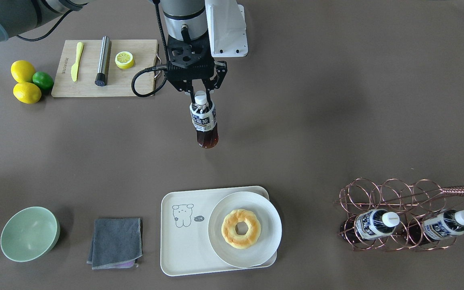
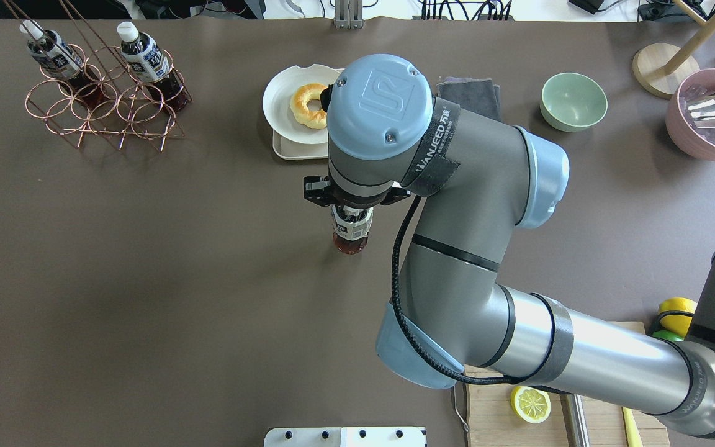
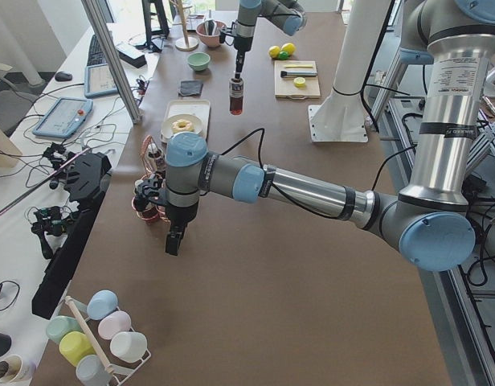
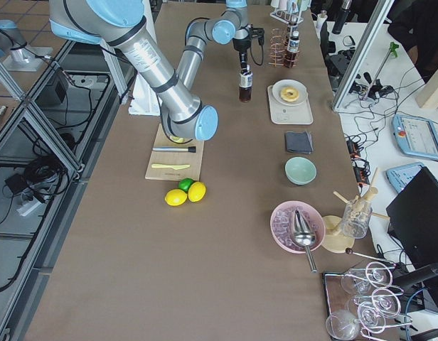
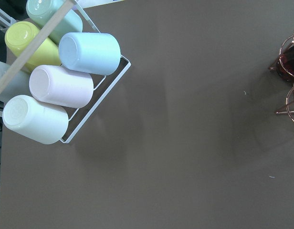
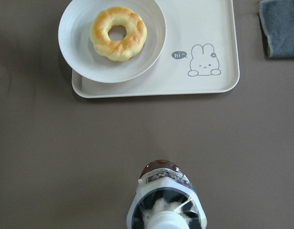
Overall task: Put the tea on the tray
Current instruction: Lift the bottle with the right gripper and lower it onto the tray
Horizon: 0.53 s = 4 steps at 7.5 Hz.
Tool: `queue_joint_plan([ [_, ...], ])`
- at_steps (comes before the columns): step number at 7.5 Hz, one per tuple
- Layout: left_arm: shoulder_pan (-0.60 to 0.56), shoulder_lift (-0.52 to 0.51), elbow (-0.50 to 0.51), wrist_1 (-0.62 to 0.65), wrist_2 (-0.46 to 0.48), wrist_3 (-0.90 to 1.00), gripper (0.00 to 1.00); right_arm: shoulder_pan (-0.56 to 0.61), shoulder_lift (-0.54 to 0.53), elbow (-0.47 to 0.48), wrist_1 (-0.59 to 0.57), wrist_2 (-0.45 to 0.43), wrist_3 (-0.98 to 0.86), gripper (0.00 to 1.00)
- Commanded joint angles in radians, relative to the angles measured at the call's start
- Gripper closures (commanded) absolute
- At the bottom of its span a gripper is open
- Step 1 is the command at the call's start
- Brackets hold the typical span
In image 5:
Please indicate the copper wire bottle rack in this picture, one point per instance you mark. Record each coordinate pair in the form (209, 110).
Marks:
(288, 107)

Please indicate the yellow cup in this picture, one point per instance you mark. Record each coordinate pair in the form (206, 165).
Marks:
(19, 36)

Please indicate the white cup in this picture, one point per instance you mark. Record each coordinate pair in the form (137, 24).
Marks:
(41, 122)

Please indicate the grey cup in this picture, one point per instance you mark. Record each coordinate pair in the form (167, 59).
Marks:
(18, 86)

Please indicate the cup rack with pastel cups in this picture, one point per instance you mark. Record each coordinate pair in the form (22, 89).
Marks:
(80, 115)

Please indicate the mint green cup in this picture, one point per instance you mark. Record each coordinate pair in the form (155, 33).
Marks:
(40, 11)

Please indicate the outer tea bottle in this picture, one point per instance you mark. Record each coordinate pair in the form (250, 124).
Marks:
(285, 64)

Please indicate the light blue cup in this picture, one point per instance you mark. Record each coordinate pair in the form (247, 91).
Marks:
(97, 53)

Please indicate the pink cup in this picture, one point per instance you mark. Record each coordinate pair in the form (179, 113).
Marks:
(61, 86)

